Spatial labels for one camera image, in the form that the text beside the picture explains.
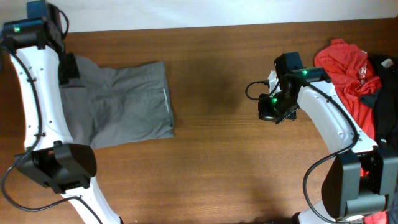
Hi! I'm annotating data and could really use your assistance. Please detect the grey shorts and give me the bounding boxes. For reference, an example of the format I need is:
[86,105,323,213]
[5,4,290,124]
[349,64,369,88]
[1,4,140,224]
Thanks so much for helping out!
[60,56,174,149]

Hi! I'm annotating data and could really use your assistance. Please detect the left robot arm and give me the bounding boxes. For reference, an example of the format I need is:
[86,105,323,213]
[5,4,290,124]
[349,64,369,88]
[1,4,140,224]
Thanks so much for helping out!
[1,1,122,223]

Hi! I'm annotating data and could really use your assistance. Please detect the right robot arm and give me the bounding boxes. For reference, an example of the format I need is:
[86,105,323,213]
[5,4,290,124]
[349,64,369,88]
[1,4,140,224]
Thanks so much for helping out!
[258,52,397,224]

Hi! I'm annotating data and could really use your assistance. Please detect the red shirt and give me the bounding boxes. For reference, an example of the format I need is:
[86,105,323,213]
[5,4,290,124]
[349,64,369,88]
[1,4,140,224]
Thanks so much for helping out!
[313,38,389,224]

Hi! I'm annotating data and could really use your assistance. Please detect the black garment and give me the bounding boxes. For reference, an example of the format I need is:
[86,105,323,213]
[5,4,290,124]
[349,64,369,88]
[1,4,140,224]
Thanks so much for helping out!
[360,54,397,150]

